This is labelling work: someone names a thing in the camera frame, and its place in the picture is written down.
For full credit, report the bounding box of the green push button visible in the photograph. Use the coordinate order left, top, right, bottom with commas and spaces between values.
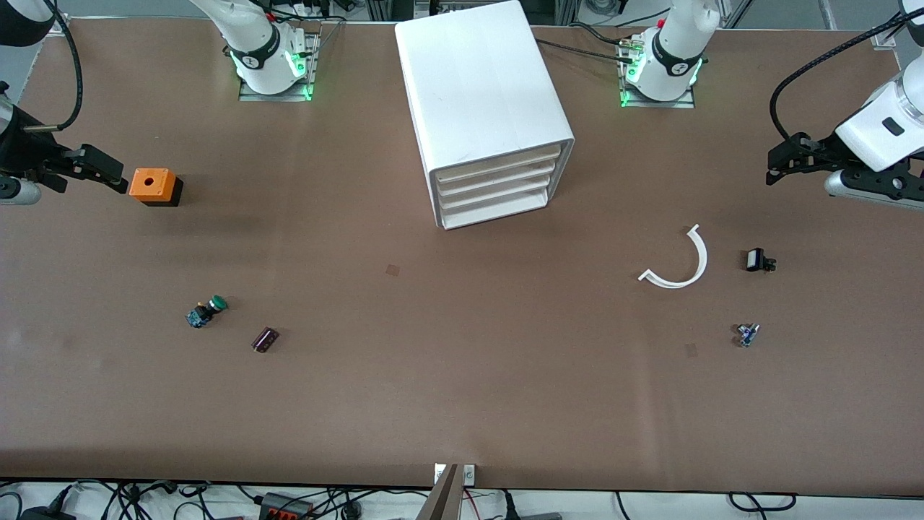
186, 295, 229, 329

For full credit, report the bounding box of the black braided table cable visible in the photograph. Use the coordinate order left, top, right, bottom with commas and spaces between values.
536, 38, 636, 66

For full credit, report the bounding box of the white plastic drawer cabinet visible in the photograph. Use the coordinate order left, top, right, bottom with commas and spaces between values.
395, 0, 576, 231

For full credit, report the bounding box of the black orange power strip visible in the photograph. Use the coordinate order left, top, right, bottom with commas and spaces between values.
258, 493, 313, 520

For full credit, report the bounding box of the black looped cable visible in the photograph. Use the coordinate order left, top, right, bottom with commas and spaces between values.
728, 493, 798, 514

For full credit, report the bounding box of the white plastic drawer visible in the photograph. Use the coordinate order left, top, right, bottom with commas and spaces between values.
441, 189, 554, 226
439, 175, 557, 212
437, 160, 560, 197
435, 147, 562, 183

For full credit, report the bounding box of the brown wedge post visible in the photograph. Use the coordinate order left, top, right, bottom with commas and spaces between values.
417, 464, 463, 520

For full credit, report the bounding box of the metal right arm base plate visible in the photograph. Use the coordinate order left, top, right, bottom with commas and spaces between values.
238, 32, 320, 102

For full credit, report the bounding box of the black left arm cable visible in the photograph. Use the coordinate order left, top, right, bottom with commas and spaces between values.
769, 6, 924, 142

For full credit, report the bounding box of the white curved pipe clamp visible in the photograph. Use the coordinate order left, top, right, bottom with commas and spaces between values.
638, 224, 709, 290

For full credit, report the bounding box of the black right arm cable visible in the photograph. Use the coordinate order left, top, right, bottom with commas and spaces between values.
25, 0, 84, 132

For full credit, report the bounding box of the orange and black button box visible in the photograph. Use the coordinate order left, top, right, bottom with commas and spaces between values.
129, 168, 183, 208

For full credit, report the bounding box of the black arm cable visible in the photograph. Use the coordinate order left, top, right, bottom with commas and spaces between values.
769, 6, 924, 142
25, 0, 84, 132

